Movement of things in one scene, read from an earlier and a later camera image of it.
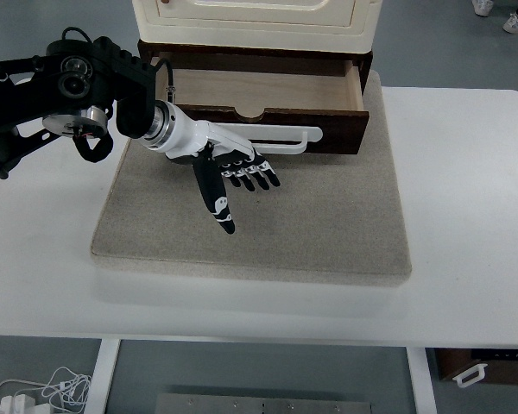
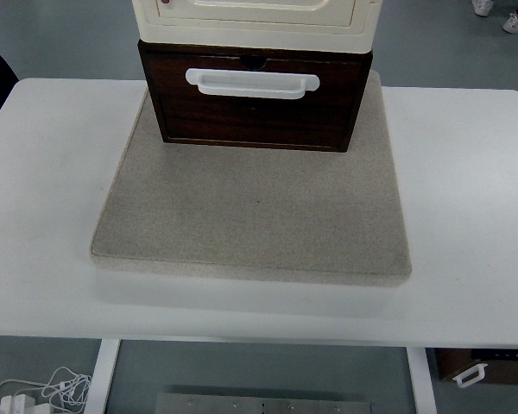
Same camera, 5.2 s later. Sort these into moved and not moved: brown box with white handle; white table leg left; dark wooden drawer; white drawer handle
Moved: white drawer handle
Not moved: white table leg left; brown box with white handle; dark wooden drawer
